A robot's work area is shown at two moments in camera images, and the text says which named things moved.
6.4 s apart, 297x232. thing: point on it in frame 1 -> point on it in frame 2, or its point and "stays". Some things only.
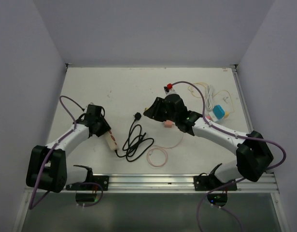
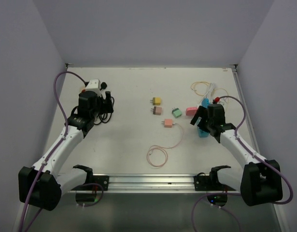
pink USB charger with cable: [168, 123] stays
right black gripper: [153, 111] -> [200, 112]
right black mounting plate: [211, 182] stays
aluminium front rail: [174, 183] stays
